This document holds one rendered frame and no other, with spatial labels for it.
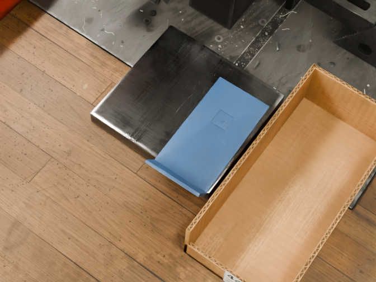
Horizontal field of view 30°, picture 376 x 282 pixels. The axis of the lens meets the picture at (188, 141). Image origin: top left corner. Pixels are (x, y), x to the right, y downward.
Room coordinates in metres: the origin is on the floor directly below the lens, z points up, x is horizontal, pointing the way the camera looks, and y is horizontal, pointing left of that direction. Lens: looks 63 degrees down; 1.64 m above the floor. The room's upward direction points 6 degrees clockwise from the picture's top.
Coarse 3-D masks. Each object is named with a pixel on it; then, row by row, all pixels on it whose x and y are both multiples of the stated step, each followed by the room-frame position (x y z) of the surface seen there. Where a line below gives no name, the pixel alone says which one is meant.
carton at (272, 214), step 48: (288, 96) 0.41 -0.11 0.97; (336, 96) 0.43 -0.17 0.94; (288, 144) 0.38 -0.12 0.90; (336, 144) 0.39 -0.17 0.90; (240, 192) 0.32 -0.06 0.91; (288, 192) 0.32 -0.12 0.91; (336, 192) 0.33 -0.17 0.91; (192, 240) 0.25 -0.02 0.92; (240, 240) 0.26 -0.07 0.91; (288, 240) 0.27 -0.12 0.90
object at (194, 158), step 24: (216, 96) 0.43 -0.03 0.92; (240, 96) 0.43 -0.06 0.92; (192, 120) 0.39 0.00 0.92; (240, 120) 0.40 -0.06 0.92; (168, 144) 0.36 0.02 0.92; (192, 144) 0.36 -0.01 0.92; (216, 144) 0.36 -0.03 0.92; (240, 144) 0.37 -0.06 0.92; (168, 168) 0.33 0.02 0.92; (192, 168) 0.33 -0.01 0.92; (216, 168) 0.33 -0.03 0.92; (192, 192) 0.29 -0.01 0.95
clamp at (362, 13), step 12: (288, 0) 0.59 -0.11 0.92; (312, 0) 0.56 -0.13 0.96; (324, 0) 0.55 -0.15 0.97; (336, 0) 0.55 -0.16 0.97; (348, 0) 0.56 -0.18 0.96; (360, 0) 0.55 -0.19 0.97; (372, 0) 0.55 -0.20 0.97; (324, 12) 0.55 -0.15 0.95; (336, 12) 0.54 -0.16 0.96; (348, 12) 0.54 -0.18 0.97; (360, 12) 0.53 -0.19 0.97; (372, 12) 0.54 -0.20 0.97; (348, 24) 0.53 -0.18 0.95; (360, 24) 0.53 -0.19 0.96; (372, 24) 0.52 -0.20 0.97
